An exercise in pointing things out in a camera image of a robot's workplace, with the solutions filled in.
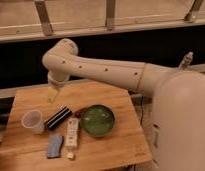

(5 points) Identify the small white plug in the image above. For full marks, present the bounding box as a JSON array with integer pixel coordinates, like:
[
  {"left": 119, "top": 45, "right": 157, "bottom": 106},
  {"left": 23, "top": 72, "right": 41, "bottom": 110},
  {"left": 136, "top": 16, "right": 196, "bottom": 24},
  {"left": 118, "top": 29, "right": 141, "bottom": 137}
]
[{"left": 67, "top": 152, "right": 75, "bottom": 160}]

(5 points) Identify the black striped box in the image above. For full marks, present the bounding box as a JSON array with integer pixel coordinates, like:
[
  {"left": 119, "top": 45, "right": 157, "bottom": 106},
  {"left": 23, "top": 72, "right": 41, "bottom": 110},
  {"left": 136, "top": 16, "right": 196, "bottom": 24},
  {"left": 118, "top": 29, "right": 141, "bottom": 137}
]
[{"left": 45, "top": 107, "right": 72, "bottom": 130}]

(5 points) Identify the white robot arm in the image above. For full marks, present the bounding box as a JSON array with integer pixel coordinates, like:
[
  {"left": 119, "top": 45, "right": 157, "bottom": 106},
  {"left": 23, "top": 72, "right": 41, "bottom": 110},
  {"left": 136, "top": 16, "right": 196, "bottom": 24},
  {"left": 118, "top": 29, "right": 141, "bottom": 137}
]
[{"left": 42, "top": 39, "right": 205, "bottom": 171}]

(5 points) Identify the blue sponge cloth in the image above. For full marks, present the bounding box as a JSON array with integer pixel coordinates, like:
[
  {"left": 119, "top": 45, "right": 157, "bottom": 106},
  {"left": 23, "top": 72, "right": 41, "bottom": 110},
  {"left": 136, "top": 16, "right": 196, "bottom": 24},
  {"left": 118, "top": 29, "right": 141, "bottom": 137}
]
[{"left": 46, "top": 134, "right": 64, "bottom": 159}]

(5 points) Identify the white remote controller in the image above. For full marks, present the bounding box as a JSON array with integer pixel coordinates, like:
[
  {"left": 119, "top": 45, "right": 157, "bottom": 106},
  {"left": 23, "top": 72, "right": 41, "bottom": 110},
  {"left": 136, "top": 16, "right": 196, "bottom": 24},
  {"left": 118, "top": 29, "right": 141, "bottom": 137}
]
[{"left": 65, "top": 118, "right": 79, "bottom": 150}]

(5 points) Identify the wooden cutting board table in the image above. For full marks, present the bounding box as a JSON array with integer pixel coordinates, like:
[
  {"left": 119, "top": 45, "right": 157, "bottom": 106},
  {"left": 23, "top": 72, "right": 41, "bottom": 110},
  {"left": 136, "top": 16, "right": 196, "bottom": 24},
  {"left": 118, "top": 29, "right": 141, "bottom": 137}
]
[{"left": 0, "top": 81, "right": 151, "bottom": 171}]

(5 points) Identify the green ceramic bowl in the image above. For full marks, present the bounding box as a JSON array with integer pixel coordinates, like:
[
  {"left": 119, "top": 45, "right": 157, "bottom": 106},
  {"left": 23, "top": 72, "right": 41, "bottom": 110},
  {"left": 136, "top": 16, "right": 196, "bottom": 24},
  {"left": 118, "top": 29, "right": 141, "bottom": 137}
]
[{"left": 80, "top": 105, "right": 115, "bottom": 138}]

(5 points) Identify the translucent white cup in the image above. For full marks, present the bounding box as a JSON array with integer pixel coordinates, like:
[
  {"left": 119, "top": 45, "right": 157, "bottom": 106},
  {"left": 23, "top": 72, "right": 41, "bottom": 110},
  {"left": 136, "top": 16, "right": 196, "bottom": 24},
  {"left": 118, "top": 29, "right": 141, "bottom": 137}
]
[{"left": 21, "top": 110, "right": 45, "bottom": 134}]

